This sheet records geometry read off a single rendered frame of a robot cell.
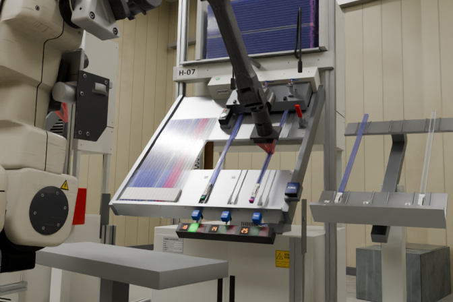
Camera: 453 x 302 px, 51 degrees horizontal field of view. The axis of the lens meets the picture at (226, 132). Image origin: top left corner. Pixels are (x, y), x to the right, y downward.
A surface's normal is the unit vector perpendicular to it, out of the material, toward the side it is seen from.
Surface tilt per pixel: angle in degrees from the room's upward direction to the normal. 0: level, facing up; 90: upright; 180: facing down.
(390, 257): 90
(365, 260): 90
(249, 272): 90
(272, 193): 47
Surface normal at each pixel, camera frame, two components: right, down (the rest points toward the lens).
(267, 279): -0.41, -0.13
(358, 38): -0.63, -0.11
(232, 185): -0.29, -0.77
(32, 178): 0.87, -0.04
